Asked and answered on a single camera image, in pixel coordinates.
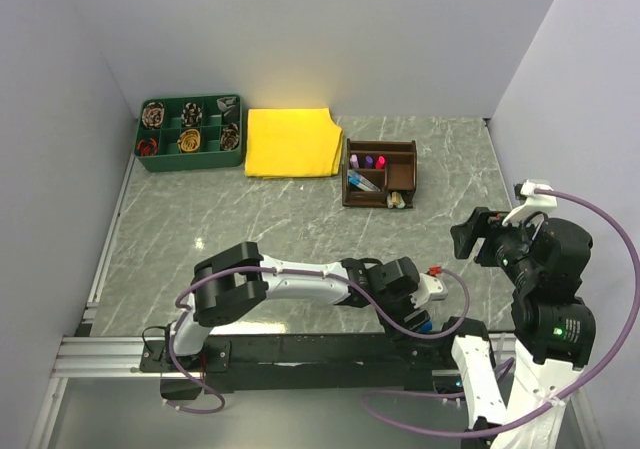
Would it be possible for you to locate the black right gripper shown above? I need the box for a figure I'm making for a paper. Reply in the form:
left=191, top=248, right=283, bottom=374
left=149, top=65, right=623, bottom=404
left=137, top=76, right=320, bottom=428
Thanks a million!
left=449, top=202, right=543, bottom=281

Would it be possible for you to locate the pink highlighter marker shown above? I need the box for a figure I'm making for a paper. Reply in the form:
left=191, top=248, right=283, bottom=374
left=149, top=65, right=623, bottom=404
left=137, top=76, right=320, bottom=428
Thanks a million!
left=375, top=155, right=387, bottom=170

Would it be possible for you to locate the blue capped marker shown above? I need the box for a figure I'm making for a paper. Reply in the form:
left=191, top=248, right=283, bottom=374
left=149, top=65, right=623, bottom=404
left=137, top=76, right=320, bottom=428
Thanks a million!
left=348, top=177, right=378, bottom=192

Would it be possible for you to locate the clear blue ballpoint pen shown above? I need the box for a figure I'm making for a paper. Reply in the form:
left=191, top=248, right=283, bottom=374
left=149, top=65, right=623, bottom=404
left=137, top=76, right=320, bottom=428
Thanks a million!
left=347, top=169, right=380, bottom=192

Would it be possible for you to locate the lilac highlighter marker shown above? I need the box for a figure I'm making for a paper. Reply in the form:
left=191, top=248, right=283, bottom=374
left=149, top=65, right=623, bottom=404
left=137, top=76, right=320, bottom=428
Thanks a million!
left=349, top=154, right=360, bottom=169

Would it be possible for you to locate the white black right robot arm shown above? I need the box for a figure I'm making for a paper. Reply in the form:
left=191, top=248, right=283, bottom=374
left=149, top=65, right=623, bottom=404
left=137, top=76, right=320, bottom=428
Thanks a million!
left=438, top=207, right=596, bottom=448

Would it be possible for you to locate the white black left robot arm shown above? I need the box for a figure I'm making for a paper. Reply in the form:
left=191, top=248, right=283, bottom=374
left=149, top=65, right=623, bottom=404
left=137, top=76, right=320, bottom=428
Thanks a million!
left=164, top=242, right=444, bottom=371

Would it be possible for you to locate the brown wooden desk organizer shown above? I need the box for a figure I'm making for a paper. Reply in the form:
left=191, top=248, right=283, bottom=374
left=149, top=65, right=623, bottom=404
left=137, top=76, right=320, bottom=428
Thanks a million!
left=342, top=139, right=417, bottom=209

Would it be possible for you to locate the yellow folded cloth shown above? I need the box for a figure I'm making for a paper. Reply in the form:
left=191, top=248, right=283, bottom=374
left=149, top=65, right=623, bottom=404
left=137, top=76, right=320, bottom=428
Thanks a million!
left=244, top=108, right=344, bottom=178

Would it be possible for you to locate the brown dotted rolled tie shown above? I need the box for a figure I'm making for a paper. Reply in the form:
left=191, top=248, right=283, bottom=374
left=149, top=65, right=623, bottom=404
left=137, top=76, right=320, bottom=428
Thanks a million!
left=219, top=123, right=241, bottom=151

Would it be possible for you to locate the grey rolled tie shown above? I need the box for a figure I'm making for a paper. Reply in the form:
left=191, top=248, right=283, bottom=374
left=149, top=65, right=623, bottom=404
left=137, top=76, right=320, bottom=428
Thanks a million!
left=216, top=96, right=241, bottom=124

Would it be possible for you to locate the yellow brown rolled tie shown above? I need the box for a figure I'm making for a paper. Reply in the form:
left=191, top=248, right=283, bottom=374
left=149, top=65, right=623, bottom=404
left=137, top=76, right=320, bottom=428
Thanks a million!
left=177, top=128, right=201, bottom=154

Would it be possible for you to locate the green compartment tray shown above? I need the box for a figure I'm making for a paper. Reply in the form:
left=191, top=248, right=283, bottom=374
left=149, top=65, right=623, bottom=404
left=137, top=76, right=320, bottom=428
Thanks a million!
left=133, top=94, right=246, bottom=173

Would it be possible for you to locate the black patterned rolled tie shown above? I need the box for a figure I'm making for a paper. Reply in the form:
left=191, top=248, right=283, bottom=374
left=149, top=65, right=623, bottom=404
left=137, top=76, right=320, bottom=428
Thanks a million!
left=181, top=101, right=203, bottom=128

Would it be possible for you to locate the red black rolled tie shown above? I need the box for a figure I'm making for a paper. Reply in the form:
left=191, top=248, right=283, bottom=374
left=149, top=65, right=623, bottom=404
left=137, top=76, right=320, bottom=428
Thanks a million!
left=136, top=137, right=159, bottom=157

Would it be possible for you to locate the pink brown rolled tie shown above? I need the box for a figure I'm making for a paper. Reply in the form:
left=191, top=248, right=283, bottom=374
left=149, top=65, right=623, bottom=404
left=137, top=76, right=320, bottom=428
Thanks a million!
left=141, top=101, right=165, bottom=130

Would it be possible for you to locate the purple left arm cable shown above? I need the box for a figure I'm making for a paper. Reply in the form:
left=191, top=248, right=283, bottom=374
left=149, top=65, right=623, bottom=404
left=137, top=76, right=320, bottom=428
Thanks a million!
left=164, top=266, right=471, bottom=414

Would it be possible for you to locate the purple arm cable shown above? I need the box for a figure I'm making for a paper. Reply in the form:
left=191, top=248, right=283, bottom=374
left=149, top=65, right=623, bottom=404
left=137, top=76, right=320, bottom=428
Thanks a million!
left=164, top=266, right=471, bottom=414
left=360, top=191, right=640, bottom=439

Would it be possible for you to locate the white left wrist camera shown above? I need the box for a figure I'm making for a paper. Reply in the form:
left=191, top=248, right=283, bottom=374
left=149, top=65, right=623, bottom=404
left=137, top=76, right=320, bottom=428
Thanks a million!
left=411, top=273, right=448, bottom=308

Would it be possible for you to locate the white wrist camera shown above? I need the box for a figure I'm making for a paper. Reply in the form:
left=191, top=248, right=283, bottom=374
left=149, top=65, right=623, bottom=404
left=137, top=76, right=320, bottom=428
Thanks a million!
left=502, top=179, right=557, bottom=226
left=411, top=273, right=448, bottom=308

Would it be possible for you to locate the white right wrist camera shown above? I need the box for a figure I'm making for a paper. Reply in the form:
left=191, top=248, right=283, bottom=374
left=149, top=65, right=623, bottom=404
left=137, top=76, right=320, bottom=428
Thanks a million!
left=502, top=179, right=557, bottom=226

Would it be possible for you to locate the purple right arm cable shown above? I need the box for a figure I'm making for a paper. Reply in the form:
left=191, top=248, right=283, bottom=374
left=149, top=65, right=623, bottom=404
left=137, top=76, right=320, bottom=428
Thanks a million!
left=360, top=191, right=640, bottom=439

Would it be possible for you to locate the aluminium frame rail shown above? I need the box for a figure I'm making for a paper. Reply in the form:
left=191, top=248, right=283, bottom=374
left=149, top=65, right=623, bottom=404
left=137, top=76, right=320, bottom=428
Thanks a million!
left=51, top=155, right=143, bottom=379

